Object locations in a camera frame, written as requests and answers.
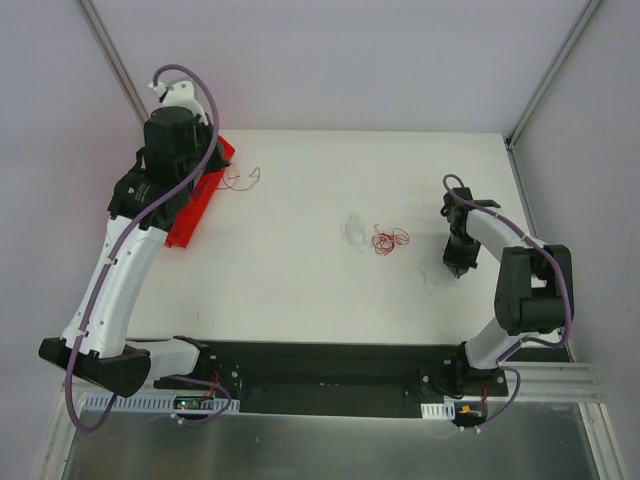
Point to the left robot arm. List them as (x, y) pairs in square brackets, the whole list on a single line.
[(146, 202)]

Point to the left aluminium frame post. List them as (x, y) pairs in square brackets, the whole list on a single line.
[(112, 57)]

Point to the right aluminium frame post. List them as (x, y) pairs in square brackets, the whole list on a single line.
[(562, 55)]

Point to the white cable duct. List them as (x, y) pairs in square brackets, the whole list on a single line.
[(171, 403), (450, 409)]

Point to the left white cable duct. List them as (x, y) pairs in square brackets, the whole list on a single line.
[(171, 403)]

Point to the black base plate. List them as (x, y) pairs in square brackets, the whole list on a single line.
[(352, 380)]

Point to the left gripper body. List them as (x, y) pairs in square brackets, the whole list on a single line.
[(211, 163)]

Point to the aluminium frame post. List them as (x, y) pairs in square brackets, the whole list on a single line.
[(562, 55), (112, 57)]

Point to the red plastic bin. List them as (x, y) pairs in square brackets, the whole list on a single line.
[(189, 218)]

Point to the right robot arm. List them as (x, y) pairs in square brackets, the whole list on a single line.
[(533, 299)]

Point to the right white cable duct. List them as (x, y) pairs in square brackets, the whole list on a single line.
[(450, 409)]

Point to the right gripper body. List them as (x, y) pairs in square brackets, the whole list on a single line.
[(461, 256)]

